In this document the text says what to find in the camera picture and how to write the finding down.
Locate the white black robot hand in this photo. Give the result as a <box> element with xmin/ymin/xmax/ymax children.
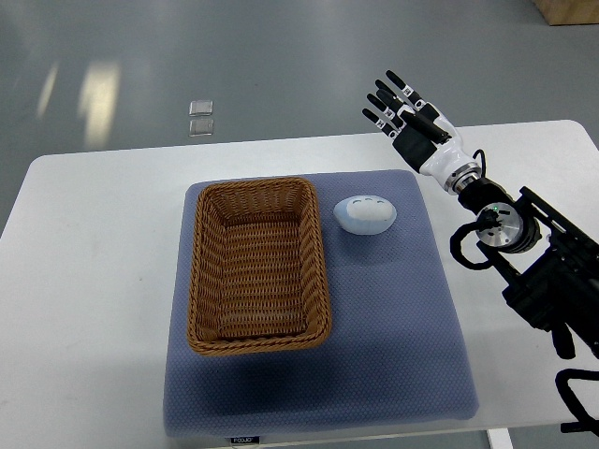
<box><xmin>361</xmin><ymin>70</ymin><xmax>482</xmax><ymax>194</ymax></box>

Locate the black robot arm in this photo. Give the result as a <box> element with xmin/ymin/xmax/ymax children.
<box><xmin>362</xmin><ymin>70</ymin><xmax>598</xmax><ymax>359</ymax></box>

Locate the brown wicker basket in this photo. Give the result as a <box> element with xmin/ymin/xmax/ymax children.
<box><xmin>186</xmin><ymin>177</ymin><xmax>332</xmax><ymax>356</ymax></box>

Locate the upper floor metal plate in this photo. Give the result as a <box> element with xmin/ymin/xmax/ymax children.
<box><xmin>189</xmin><ymin>99</ymin><xmax>213</xmax><ymax>117</ymax></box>

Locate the floor metal plate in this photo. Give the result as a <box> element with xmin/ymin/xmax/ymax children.
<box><xmin>189</xmin><ymin>99</ymin><xmax>213</xmax><ymax>117</ymax></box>
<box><xmin>188</xmin><ymin>118</ymin><xmax>214</xmax><ymax>137</ymax></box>

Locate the lower floor metal plate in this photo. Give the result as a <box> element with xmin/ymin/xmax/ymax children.
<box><xmin>188</xmin><ymin>118</ymin><xmax>214</xmax><ymax>137</ymax></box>

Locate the blue fabric mat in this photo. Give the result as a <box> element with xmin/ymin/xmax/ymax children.
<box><xmin>164</xmin><ymin>170</ymin><xmax>478</xmax><ymax>438</ymax></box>

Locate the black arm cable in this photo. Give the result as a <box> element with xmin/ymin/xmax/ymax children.
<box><xmin>554</xmin><ymin>368</ymin><xmax>599</xmax><ymax>435</ymax></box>

